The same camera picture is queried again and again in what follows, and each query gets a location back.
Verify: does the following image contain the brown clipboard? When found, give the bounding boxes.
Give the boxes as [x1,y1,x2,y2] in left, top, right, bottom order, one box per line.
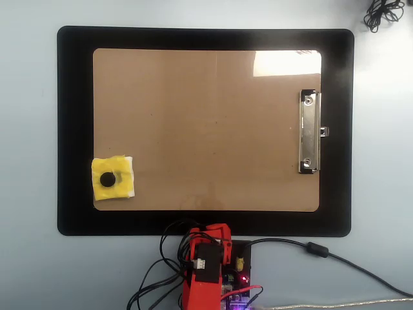
[92,48,323,213]

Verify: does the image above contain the coiled thin black cable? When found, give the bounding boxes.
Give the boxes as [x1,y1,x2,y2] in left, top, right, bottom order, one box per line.
[362,0,406,34]

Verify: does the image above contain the metal clipboard clip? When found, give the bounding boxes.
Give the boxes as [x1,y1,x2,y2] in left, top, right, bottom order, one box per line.
[297,88,331,175]

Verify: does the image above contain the black servo wire bundle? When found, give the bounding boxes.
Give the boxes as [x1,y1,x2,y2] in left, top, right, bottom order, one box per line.
[126,218,209,310]

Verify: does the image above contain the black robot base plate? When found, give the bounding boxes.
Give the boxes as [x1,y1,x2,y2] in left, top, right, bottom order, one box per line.
[221,240,253,310]

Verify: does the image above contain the black mat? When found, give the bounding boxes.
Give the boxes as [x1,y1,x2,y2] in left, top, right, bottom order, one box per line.
[56,25,356,238]

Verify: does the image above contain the controller circuit board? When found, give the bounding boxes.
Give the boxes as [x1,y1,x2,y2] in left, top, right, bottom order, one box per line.
[220,273,253,310]

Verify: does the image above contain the yellow sponge with black knob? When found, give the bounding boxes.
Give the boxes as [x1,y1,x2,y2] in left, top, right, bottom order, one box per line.
[90,155,136,202]

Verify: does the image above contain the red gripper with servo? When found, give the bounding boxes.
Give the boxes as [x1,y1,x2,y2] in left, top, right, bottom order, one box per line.
[188,222,234,263]

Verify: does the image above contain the silver braided USB cable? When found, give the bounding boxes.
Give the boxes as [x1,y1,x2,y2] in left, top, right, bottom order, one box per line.
[254,296,413,310]

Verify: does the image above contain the black power cable with ferrite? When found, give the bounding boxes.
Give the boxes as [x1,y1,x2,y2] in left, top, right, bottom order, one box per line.
[235,238,413,298]

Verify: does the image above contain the pinkish red wire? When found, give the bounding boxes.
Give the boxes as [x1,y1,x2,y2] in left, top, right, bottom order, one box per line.
[221,284,264,306]

